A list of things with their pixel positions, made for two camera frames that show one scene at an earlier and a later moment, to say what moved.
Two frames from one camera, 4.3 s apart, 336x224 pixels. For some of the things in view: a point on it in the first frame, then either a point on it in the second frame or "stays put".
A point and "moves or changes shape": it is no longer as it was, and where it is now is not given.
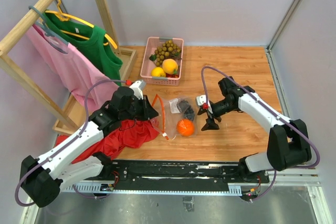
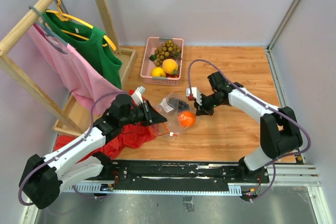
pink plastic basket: x=153 y=43 stays put
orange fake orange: x=185 y=127 to x=187 y=118
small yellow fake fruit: x=168 y=65 stays put
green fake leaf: x=153 y=57 stays put
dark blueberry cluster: x=187 y=109 to x=178 y=104
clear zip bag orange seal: x=177 y=116 moves or changes shape
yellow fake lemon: x=158 y=72 stays put
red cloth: x=117 y=135 stays put
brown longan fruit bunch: x=167 y=50 stays put
